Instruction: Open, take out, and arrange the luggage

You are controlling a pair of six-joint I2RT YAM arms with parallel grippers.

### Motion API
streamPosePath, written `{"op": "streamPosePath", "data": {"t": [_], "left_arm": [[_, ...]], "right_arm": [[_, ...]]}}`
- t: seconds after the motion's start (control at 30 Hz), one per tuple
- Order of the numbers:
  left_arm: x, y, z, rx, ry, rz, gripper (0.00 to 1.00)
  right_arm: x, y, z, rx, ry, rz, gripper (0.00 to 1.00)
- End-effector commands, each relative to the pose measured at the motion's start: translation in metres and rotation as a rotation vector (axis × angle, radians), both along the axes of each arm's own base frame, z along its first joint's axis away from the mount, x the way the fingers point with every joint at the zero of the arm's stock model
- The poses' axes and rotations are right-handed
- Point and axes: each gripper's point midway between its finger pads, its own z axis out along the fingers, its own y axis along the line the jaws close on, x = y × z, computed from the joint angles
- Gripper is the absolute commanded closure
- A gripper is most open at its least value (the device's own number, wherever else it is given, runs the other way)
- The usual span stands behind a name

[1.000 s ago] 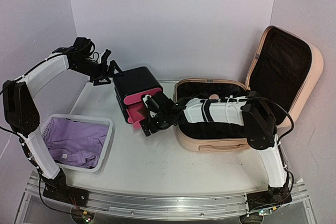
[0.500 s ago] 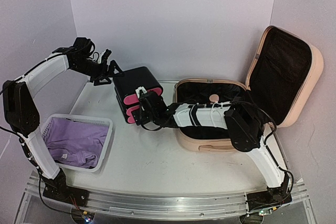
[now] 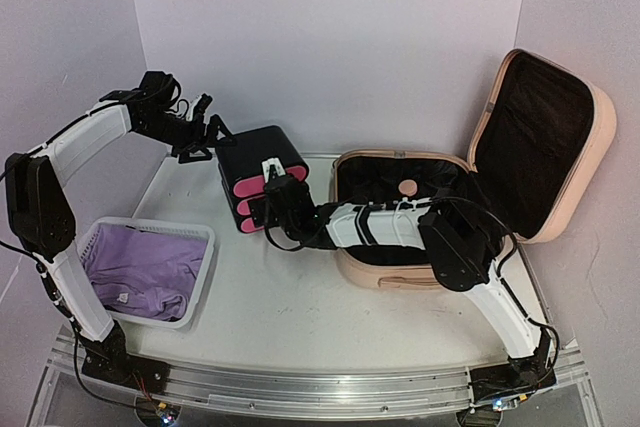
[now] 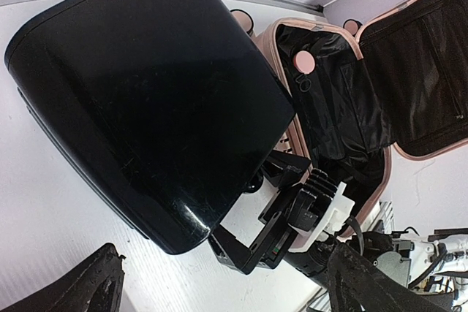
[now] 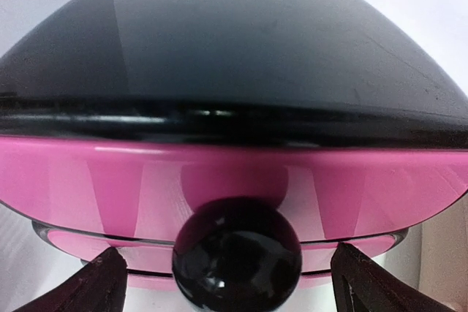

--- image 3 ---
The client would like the purple garment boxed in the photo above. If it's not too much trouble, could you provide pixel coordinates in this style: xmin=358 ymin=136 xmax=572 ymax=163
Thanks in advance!
xmin=80 ymin=223 xmax=207 ymax=322

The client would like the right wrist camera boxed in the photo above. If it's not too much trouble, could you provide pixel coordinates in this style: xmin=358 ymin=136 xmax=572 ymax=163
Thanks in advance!
xmin=261 ymin=157 xmax=286 ymax=184

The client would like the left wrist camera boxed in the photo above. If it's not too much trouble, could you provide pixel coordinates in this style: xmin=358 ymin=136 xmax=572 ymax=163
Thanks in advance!
xmin=184 ymin=93 xmax=213 ymax=122

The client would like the white perforated plastic basket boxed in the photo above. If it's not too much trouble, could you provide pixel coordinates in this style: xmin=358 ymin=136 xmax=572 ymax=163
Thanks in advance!
xmin=78 ymin=217 xmax=215 ymax=330

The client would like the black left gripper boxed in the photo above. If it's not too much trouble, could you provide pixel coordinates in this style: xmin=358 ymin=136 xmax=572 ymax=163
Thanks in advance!
xmin=135 ymin=109 xmax=238 ymax=163

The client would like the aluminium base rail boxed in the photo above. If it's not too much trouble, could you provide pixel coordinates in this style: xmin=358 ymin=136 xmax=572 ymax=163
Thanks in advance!
xmin=26 ymin=326 xmax=604 ymax=426

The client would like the pink round compact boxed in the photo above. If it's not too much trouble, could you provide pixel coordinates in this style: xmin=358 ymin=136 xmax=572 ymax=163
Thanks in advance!
xmin=398 ymin=179 xmax=419 ymax=197

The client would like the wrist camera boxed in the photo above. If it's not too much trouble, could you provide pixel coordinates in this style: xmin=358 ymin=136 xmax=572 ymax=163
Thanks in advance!
xmin=261 ymin=157 xmax=286 ymax=184
xmin=184 ymin=93 xmax=213 ymax=122

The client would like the black pink drawer organizer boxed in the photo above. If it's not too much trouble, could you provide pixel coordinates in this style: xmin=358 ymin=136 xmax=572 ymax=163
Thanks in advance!
xmin=215 ymin=125 xmax=309 ymax=234

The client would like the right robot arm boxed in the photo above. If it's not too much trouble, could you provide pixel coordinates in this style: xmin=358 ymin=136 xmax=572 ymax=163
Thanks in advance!
xmin=263 ymin=170 xmax=559 ymax=397

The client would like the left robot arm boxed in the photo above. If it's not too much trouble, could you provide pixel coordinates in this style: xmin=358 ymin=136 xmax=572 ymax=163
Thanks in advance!
xmin=1 ymin=71 xmax=236 ymax=344

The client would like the pink hard-shell suitcase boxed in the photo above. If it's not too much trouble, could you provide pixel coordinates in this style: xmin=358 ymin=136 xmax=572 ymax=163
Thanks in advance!
xmin=332 ymin=49 xmax=616 ymax=290

